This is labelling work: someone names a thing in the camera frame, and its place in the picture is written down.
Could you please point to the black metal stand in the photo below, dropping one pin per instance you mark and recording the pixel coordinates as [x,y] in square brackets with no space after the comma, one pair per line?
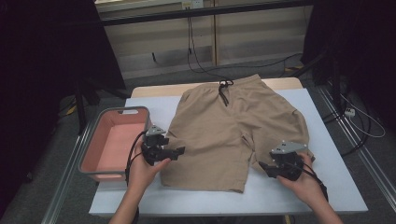
[81,115]
[335,87]

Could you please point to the black metal bar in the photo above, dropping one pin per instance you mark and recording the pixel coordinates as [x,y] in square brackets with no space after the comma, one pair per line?
[202,12]

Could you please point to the light wooden cabinet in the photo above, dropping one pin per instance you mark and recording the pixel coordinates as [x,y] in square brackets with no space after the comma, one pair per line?
[249,40]

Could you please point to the white power strip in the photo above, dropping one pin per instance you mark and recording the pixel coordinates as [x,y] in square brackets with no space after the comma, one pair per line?
[350,112]

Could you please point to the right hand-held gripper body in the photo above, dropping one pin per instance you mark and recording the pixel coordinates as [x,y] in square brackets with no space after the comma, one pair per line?
[288,161]

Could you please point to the person's left hand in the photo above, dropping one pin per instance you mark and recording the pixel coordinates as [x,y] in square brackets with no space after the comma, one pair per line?
[141,174]

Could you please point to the black curtain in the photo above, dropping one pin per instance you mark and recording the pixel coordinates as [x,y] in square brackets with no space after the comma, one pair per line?
[367,46]
[37,77]

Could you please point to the aluminium rail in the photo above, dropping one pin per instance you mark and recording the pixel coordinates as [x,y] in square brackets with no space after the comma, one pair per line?
[373,169]
[62,186]

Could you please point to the wooden table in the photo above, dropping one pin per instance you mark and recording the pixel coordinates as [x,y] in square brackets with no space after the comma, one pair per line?
[155,90]

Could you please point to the person's right hand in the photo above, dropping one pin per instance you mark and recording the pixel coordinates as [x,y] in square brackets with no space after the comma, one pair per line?
[306,186]

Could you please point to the white table mat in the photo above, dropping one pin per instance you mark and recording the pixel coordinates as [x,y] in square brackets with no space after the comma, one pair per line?
[336,174]

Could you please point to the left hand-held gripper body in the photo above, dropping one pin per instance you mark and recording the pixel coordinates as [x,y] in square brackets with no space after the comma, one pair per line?
[154,149]

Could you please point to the white wall socket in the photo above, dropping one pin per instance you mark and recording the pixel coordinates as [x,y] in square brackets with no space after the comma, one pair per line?
[193,3]

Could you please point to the yellow floor tape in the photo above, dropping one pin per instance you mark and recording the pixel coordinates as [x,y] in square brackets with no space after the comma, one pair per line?
[294,67]
[71,110]

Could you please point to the beige shorts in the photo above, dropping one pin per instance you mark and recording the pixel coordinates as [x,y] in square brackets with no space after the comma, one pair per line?
[224,137]

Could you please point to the pink basket with grey rim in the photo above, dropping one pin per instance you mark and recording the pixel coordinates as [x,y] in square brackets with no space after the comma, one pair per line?
[118,146]

